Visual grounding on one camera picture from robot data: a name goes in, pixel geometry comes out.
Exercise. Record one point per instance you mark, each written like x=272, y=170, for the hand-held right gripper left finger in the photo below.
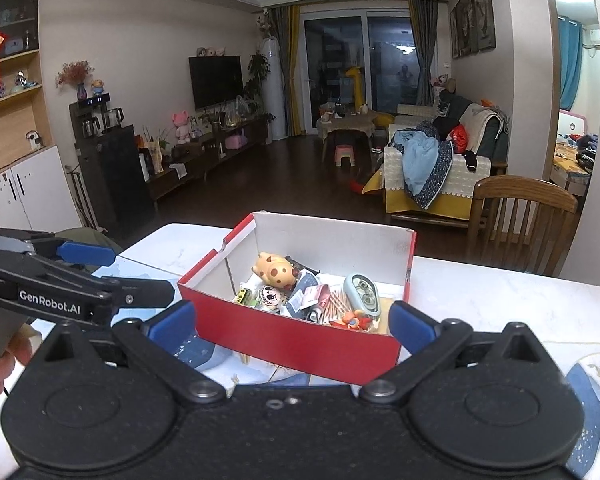
x=172, y=327

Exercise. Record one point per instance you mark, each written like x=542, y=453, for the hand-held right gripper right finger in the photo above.
x=412, y=327

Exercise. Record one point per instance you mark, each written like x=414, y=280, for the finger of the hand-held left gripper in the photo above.
x=140, y=294
x=87, y=254

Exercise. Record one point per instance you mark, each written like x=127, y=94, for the pale green oval gadget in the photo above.
x=362, y=296

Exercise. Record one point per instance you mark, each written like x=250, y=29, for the round cartoon face badge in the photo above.
x=269, y=298

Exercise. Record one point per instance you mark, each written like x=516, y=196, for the red cardboard box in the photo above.
x=305, y=350

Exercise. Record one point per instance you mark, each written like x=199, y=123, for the yellow spotted squishy toy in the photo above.
x=275, y=270

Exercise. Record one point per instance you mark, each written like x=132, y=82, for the green white packet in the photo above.
x=296, y=305

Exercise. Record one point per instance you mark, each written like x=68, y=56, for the black snack packet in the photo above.
x=300, y=264

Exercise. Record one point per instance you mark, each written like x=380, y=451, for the person's left hand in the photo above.
x=25, y=345

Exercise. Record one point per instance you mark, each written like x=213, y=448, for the white cabinet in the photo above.
x=30, y=195

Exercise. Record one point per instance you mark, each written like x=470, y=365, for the black tea bar machine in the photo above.
x=110, y=170

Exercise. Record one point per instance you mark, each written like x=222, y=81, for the dark low television cabinet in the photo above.
x=205, y=160

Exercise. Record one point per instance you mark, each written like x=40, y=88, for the wooden shelf unit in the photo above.
x=15, y=120

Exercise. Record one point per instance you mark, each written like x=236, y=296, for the wooden chair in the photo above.
x=522, y=220

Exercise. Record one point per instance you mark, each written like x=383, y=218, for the pink plush toy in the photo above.
x=181, y=125

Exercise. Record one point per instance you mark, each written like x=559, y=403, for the pile of blue clothes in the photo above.
x=422, y=160

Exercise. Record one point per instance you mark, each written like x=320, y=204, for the sofa with cream cover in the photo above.
x=480, y=170

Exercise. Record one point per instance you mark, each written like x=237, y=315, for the pink bag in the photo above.
x=234, y=140

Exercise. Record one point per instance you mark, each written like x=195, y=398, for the vase of dried flowers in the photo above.
x=75, y=72

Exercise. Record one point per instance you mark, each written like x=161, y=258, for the pink plastic stool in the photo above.
x=345, y=154

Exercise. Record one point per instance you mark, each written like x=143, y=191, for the coffee table with cloth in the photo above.
x=347, y=125

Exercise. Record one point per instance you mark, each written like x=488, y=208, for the flat screen television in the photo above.
x=215, y=82

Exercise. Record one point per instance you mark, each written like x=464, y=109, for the row of small plush toys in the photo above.
x=210, y=52

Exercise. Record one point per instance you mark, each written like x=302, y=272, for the bed with clothes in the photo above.
x=577, y=155

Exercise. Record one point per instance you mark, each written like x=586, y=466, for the yellow giraffe toy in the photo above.
x=356, y=90

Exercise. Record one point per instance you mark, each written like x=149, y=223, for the white tower air conditioner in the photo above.
x=275, y=90

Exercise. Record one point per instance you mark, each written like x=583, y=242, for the tall potted plant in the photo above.
x=257, y=75

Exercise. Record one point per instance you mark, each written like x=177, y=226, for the yellow grey curtain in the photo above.
x=292, y=70

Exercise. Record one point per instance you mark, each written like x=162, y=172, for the teal curtain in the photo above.
x=571, y=60

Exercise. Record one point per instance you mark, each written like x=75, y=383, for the dark framed wall pictures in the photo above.
x=472, y=15

